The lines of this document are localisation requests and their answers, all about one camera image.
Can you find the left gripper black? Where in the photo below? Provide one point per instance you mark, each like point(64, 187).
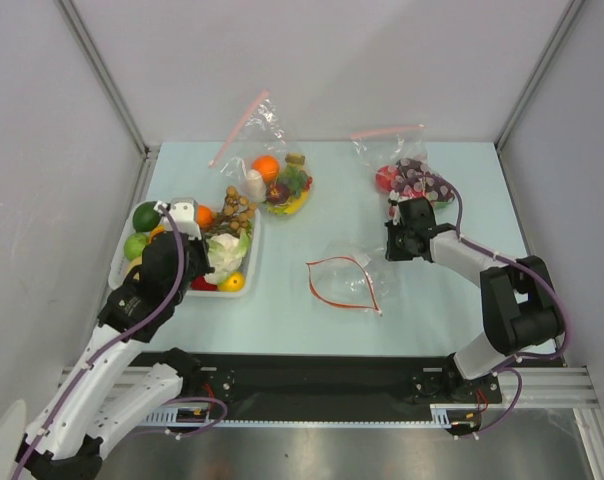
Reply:
point(202, 247)

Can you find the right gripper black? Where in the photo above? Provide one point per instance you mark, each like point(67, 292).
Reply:
point(413, 211)

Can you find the white cauliflower fake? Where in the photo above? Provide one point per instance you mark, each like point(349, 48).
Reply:
point(225, 254)

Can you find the brown longan bunch fake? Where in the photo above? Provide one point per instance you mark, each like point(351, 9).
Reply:
point(236, 215)

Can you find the zip bag orange seal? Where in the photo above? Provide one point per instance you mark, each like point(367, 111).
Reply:
point(353, 276)

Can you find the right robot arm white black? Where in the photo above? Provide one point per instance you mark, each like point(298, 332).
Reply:
point(519, 305)

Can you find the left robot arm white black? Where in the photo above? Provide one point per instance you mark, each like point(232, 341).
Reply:
point(79, 428)

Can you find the red apple fake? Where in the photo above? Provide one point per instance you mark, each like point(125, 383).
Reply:
point(200, 284)

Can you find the orange fake back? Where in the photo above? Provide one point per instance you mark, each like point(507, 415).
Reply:
point(205, 216)

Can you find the yellow lemon fake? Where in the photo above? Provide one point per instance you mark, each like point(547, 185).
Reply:
point(234, 283)

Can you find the dark green lime fake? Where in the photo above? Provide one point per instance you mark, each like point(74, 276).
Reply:
point(145, 217)

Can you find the light green guava fake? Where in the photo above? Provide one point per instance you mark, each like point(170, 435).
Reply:
point(134, 245)

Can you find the zip bag with red toys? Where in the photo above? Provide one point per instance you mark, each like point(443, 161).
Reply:
point(397, 159)

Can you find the banana in bag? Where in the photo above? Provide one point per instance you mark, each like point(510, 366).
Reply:
point(289, 192)

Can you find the orange in bag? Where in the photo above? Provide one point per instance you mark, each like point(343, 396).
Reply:
point(268, 167)

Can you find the zip bag with mixed fruit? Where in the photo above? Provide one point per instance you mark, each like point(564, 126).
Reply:
point(260, 131)

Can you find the white plastic basket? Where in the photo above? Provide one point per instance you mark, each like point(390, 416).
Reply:
point(247, 267)

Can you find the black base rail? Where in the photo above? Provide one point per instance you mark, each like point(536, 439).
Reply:
point(325, 389)

